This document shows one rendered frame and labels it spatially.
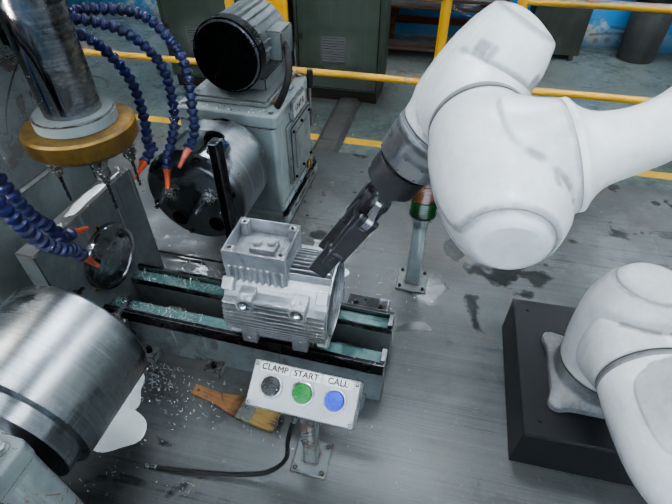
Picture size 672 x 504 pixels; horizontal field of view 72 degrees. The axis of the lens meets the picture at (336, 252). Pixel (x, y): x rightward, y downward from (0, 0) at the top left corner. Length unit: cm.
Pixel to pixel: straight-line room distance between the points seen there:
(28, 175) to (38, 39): 36
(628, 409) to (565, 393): 21
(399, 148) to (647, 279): 47
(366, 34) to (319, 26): 37
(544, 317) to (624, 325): 31
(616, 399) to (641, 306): 14
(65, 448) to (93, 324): 18
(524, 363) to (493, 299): 29
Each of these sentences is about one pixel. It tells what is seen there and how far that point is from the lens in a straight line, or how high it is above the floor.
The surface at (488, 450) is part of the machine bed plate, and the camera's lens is 102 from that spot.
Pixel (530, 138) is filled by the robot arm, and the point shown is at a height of 151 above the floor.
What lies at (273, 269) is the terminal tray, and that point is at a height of 112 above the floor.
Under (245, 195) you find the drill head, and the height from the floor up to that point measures 105.
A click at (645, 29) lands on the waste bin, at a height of 32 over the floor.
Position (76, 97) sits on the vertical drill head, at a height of 139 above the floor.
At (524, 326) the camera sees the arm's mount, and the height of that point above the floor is 90.
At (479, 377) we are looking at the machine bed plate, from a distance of 110.
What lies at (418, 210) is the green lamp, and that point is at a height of 106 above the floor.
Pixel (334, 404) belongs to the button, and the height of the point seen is 107.
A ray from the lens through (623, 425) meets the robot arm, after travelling 79.
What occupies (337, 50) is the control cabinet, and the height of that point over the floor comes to 42.
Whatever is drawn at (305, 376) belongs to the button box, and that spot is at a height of 108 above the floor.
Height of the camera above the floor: 169
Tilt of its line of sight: 42 degrees down
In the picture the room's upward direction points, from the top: straight up
